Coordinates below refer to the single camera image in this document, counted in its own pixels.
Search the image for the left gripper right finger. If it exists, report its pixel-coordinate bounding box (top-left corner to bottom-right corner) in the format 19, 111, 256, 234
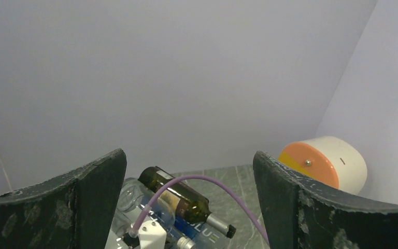
252, 151, 398, 248

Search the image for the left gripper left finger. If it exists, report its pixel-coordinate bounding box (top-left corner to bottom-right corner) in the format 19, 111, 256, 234
0, 149, 127, 248

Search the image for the clear round bottle silver cap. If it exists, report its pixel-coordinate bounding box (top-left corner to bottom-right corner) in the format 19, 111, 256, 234
108, 177, 194, 248

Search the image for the blue square bottle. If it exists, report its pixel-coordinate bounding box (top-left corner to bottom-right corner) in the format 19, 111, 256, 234
165, 215, 231, 248

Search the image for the dark wine bottle white neck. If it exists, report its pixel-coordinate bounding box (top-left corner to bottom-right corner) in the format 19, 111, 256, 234
138, 166, 236, 239

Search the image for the cream cylinder orange face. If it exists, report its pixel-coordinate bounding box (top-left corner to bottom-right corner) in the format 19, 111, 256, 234
278, 136, 367, 195

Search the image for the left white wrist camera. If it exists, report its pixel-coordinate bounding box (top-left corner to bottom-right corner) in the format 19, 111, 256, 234
122, 220, 167, 249

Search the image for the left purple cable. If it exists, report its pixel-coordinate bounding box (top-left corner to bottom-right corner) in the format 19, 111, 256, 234
130, 174, 271, 245

